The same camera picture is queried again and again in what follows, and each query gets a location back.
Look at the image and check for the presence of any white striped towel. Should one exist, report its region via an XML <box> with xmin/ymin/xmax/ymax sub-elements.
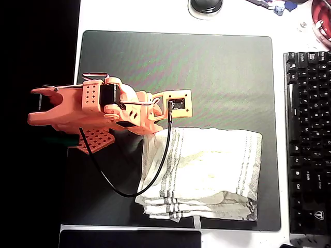
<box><xmin>134</xmin><ymin>127</ymin><xmax>263</xmax><ymax>223</ymax></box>

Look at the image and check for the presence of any dark desk mat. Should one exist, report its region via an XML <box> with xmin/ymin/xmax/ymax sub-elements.
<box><xmin>59</xmin><ymin>30</ymin><xmax>282</xmax><ymax>233</ymax></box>

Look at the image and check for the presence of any black flat tablet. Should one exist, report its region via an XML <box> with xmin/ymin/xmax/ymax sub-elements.
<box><xmin>58</xmin><ymin>229</ymin><xmax>202</xmax><ymax>248</ymax></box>

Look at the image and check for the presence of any black dome on white base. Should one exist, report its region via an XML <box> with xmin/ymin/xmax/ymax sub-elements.
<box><xmin>187</xmin><ymin>0</ymin><xmax>223</xmax><ymax>20</ymax></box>

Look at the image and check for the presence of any black keyboard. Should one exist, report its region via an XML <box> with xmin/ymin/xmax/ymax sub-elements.
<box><xmin>283</xmin><ymin>51</ymin><xmax>331</xmax><ymax>236</ymax></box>

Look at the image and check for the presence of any blue and white clutter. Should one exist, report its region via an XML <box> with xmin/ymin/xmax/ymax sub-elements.
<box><xmin>245</xmin><ymin>0</ymin><xmax>298</xmax><ymax>17</ymax></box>

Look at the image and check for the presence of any red bowl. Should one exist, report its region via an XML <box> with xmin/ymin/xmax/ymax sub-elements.
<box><xmin>311</xmin><ymin>0</ymin><xmax>331</xmax><ymax>50</ymax></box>

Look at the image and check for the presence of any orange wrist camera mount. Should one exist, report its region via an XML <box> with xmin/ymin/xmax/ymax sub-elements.
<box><xmin>152</xmin><ymin>89</ymin><xmax>192</xmax><ymax>121</ymax></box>

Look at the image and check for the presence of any orange perforated base plate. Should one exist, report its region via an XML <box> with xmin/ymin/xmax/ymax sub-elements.
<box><xmin>76</xmin><ymin>128</ymin><xmax>116</xmax><ymax>155</ymax></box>

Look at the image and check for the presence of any black camera cable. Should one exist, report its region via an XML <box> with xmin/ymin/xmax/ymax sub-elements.
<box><xmin>78</xmin><ymin>100</ymin><xmax>174</xmax><ymax>197</ymax></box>

